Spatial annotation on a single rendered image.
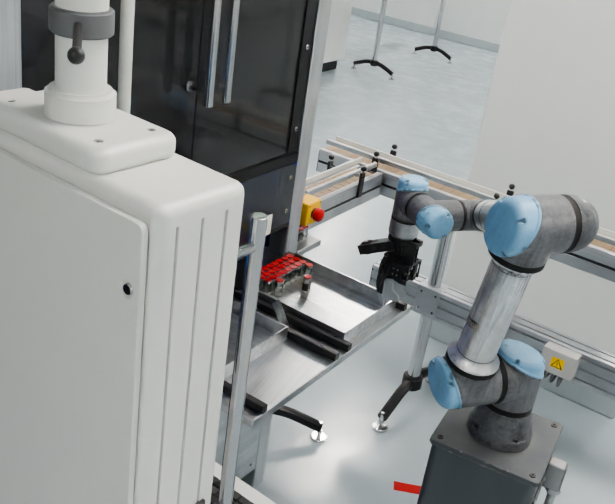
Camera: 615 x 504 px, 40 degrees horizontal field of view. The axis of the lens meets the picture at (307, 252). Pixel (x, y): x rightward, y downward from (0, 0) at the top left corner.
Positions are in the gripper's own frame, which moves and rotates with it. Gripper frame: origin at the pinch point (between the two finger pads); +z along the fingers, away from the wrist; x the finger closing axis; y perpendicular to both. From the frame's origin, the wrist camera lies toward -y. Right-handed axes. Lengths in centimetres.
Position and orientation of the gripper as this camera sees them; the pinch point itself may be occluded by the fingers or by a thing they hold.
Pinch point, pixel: (381, 300)
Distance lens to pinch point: 220.7
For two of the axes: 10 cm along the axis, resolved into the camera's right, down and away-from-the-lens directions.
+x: 5.7, -2.9, 7.7
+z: -1.3, 8.9, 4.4
